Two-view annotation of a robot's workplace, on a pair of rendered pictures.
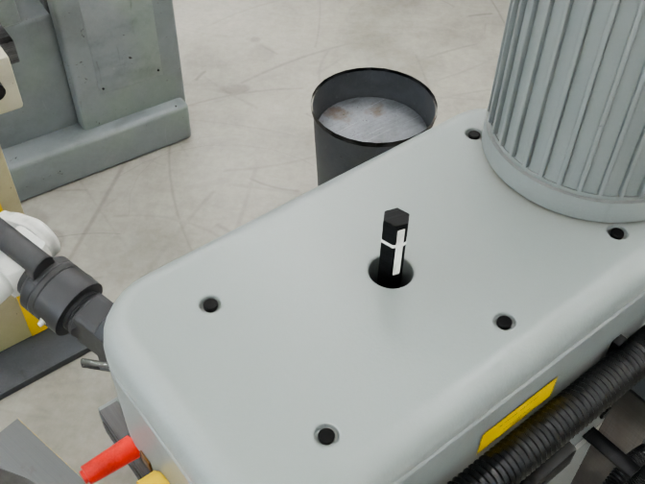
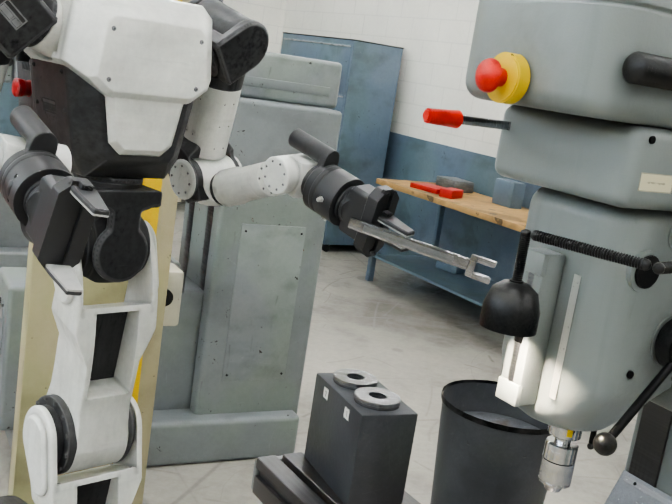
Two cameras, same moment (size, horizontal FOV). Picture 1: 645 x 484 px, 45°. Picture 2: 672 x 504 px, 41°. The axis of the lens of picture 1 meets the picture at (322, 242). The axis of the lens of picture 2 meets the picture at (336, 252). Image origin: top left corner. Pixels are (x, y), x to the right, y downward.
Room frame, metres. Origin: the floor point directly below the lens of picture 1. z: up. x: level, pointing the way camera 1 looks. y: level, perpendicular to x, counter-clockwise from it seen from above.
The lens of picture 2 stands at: (-0.83, 0.17, 1.74)
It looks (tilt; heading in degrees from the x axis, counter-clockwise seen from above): 12 degrees down; 6
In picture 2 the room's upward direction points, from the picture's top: 9 degrees clockwise
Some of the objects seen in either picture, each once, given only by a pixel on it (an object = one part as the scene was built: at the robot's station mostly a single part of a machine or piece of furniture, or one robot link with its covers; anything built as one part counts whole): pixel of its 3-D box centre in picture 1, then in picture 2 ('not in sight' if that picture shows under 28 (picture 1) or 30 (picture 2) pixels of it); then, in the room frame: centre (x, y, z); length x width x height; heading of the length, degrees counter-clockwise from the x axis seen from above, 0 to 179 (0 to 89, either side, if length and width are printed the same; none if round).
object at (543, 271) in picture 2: not in sight; (530, 327); (0.36, 0.03, 1.45); 0.04 x 0.04 x 0.21; 39
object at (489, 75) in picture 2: not in sight; (492, 75); (0.27, 0.14, 1.76); 0.04 x 0.03 x 0.04; 39
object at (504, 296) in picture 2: not in sight; (512, 304); (0.28, 0.06, 1.49); 0.07 x 0.07 x 0.06
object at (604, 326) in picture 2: not in sight; (593, 308); (0.43, -0.06, 1.47); 0.21 x 0.19 x 0.32; 39
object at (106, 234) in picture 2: not in sight; (84, 218); (0.70, 0.80, 1.41); 0.28 x 0.13 x 0.18; 52
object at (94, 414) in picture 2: not in sight; (93, 346); (0.66, 0.74, 1.19); 0.18 x 0.15 x 0.47; 142
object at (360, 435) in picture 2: not in sight; (358, 433); (0.85, 0.26, 1.04); 0.22 x 0.12 x 0.20; 32
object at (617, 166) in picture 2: not in sight; (644, 161); (0.45, -0.09, 1.68); 0.34 x 0.24 x 0.10; 129
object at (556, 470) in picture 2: not in sight; (557, 464); (0.43, -0.06, 1.23); 0.05 x 0.05 x 0.05
